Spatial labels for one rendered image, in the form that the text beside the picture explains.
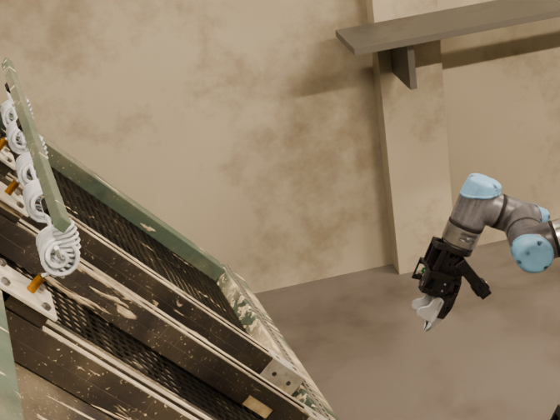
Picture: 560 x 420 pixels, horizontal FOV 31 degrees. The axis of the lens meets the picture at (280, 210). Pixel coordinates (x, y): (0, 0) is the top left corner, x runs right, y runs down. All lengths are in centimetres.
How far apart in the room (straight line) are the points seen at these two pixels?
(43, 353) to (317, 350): 300
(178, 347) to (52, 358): 62
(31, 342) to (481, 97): 365
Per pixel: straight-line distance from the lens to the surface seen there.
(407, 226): 503
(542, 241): 201
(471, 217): 212
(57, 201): 161
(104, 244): 247
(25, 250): 213
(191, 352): 231
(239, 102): 474
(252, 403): 243
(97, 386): 176
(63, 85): 466
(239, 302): 327
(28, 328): 169
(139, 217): 330
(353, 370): 446
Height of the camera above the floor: 252
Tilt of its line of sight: 25 degrees down
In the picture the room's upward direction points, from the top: 9 degrees counter-clockwise
